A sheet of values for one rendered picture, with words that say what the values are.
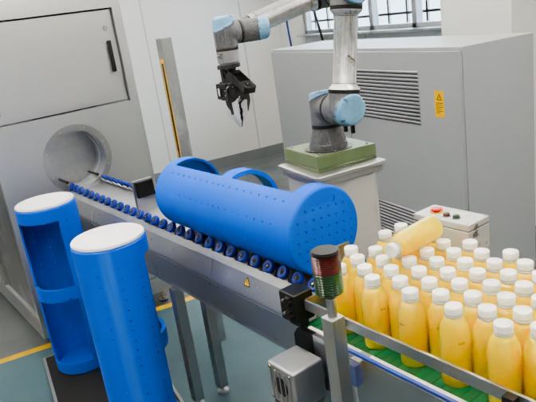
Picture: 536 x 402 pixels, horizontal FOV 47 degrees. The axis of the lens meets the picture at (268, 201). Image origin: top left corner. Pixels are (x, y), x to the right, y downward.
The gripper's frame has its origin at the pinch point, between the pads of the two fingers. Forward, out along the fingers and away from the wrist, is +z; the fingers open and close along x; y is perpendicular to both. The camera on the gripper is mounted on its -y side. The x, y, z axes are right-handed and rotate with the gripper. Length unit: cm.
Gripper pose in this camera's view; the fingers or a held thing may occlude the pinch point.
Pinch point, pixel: (242, 123)
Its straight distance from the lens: 209.6
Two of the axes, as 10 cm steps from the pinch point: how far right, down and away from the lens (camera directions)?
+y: -6.0, -1.6, 7.9
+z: 1.4, 9.5, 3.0
